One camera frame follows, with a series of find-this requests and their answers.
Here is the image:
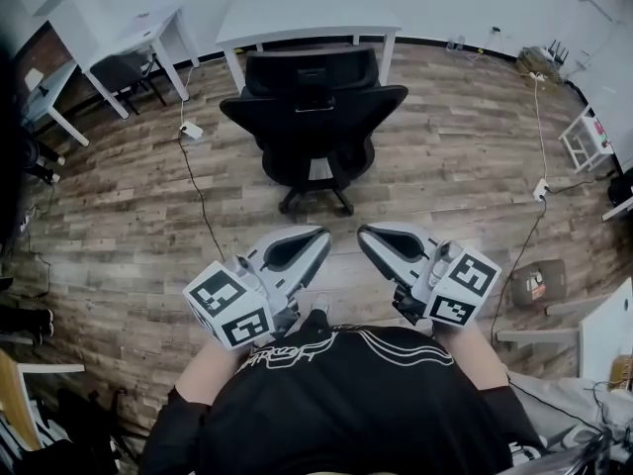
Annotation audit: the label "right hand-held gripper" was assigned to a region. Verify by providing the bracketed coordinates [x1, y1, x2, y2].
[356, 221, 503, 327]

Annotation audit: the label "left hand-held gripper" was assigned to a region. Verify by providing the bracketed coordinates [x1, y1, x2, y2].
[182, 224, 332, 351]

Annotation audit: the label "white metal frame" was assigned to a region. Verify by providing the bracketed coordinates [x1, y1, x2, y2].
[17, 362, 86, 434]

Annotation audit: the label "wooden board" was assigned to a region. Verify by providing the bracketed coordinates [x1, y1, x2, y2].
[0, 348, 44, 452]

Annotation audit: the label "black bag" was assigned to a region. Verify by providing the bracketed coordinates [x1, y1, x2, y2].
[56, 386, 125, 475]

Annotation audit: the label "person's right forearm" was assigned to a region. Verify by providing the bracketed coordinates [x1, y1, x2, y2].
[432, 318, 510, 393]

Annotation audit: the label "large white table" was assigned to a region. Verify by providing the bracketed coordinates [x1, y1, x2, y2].
[215, 0, 404, 96]

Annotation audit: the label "person's black printed t-shirt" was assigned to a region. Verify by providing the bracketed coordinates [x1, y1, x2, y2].
[137, 324, 550, 475]

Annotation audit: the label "black mesh office chair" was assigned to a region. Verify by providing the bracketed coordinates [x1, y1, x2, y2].
[219, 47, 410, 217]

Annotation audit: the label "small white table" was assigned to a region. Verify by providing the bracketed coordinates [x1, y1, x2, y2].
[81, 5, 202, 121]

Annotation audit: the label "person's black trousers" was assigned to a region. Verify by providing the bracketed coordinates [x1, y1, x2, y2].
[300, 309, 331, 333]

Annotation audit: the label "white power cable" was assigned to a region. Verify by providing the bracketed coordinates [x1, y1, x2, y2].
[531, 74, 549, 182]
[178, 66, 195, 126]

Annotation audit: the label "white corner table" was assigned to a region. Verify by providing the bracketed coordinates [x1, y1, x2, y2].
[19, 0, 93, 147]

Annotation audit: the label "white side table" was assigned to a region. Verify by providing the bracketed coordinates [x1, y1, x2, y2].
[578, 277, 633, 383]

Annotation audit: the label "black floor cable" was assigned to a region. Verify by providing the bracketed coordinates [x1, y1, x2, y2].
[176, 136, 227, 261]
[489, 196, 548, 345]

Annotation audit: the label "person's left forearm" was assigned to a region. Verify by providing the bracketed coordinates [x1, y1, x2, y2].
[176, 336, 253, 408]

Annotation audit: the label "brown cardboard box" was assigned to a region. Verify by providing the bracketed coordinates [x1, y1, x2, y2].
[508, 258, 569, 309]

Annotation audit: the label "brown woven pile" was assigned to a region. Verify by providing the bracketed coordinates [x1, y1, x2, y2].
[515, 46, 565, 84]

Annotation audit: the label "white shelf rack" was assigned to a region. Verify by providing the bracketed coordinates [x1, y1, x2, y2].
[558, 105, 616, 175]

